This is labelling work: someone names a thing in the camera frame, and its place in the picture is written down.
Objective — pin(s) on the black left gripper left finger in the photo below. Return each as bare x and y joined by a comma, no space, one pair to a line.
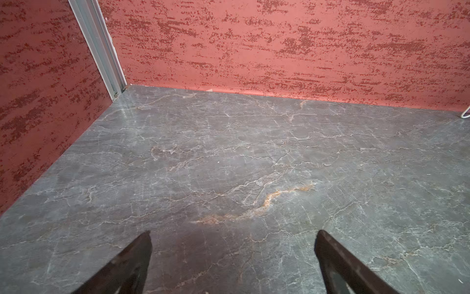
126,273

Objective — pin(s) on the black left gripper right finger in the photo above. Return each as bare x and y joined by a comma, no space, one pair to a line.
344,273

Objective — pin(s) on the white wire dish rack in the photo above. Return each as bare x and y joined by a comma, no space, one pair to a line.
466,113

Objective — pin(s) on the aluminium left corner post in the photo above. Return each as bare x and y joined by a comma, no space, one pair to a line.
93,26

